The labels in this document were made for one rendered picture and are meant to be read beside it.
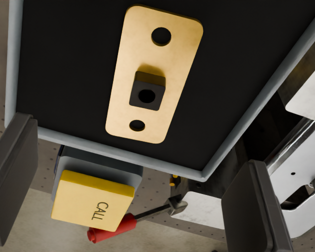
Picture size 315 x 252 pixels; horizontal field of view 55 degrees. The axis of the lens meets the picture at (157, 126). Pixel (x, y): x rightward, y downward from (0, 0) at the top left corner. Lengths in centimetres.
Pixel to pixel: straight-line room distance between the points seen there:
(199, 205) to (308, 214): 24
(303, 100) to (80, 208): 20
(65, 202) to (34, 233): 270
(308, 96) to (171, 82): 13
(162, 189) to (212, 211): 57
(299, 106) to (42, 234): 280
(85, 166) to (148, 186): 75
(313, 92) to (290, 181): 28
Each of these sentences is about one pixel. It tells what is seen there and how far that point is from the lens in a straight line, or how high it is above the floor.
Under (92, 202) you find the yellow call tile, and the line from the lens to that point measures 26.
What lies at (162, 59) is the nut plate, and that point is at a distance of 16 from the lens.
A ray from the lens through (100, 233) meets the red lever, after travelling 37.
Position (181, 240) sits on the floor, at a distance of 280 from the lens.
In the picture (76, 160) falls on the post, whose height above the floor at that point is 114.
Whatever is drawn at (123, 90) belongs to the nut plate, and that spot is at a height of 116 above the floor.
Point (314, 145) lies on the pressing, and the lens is 47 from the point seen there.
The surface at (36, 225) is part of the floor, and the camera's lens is 284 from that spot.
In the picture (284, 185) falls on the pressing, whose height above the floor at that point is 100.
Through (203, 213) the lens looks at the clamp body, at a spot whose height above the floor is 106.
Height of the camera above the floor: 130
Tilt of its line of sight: 48 degrees down
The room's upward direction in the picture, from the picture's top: 177 degrees counter-clockwise
